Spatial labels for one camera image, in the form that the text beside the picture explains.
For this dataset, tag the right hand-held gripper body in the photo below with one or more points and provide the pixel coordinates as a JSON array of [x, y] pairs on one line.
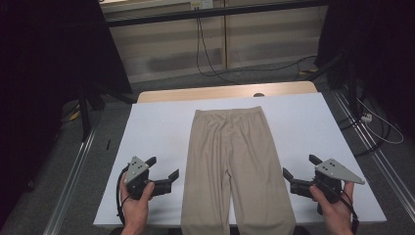
[[332, 173]]

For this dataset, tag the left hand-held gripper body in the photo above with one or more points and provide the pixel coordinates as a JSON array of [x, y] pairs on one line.
[[137, 171]]

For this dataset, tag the beige pants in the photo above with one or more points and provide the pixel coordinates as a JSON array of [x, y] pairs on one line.
[[228, 147]]

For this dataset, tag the person's left hand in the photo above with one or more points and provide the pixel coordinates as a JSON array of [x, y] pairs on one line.
[[135, 212]]

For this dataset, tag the person's right hand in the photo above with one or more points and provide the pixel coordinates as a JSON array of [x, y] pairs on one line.
[[336, 215]]

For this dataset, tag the white table mat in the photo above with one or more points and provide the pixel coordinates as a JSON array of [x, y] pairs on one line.
[[156, 130]]

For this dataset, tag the small black floor item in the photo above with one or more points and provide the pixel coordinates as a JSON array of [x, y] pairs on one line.
[[108, 144]]

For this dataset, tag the white power strip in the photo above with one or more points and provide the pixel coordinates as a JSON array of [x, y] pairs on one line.
[[366, 117]]

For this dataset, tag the black metal stand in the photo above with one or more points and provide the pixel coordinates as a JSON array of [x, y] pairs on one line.
[[85, 117], [351, 91]]

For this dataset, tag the yellow floor tape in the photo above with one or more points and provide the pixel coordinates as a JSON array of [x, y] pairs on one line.
[[75, 115], [309, 70]]

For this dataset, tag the black curtain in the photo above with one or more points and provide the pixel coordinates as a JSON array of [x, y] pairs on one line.
[[39, 81], [385, 49]]

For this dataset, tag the black horizontal bar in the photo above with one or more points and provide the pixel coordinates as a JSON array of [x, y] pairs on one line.
[[208, 13]]

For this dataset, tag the aluminium floor rail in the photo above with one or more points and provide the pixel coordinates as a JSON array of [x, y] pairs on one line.
[[381, 163], [70, 182]]

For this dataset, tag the white wall socket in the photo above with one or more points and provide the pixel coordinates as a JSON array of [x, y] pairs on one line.
[[202, 4]]

